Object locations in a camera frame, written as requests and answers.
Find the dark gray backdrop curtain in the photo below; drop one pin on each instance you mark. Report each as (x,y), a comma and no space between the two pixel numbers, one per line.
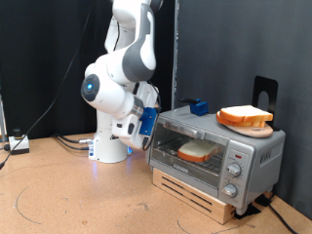
(227,39)

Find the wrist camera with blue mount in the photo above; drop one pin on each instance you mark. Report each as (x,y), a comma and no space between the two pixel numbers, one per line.
(148,120)

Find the gray metal frame leg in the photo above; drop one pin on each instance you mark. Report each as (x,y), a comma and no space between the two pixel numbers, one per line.
(2,123)

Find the black foot pad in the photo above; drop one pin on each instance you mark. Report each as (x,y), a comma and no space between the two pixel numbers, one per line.
(263,200)
(248,211)

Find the silver oven knob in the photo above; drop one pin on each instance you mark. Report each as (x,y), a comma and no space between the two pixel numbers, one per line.
(234,170)
(229,190)

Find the slotted wooden base block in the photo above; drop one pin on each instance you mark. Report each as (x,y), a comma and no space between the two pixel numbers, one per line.
(195,196)

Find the vertical metal pole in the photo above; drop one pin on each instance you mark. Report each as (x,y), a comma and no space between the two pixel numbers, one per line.
(175,48)

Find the metal spatula with blue block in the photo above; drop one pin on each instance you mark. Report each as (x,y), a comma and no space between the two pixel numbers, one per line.
(199,109)

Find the round wooden cutting board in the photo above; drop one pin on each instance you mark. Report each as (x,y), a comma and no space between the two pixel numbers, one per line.
(253,131)

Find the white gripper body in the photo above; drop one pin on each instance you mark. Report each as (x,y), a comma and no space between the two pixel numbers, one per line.
(130,136)

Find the black backdrop curtain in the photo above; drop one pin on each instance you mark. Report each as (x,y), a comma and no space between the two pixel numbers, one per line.
(19,39)

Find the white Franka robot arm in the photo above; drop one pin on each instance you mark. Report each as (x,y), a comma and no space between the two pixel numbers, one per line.
(107,94)

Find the silver toaster oven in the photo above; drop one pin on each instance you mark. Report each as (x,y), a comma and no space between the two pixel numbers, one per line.
(269,156)

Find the black metal bookend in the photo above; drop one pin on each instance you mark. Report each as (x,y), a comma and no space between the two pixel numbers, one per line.
(256,87)

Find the white bread slice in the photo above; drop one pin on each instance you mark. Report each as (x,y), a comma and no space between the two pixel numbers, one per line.
(227,123)
(198,151)
(245,113)

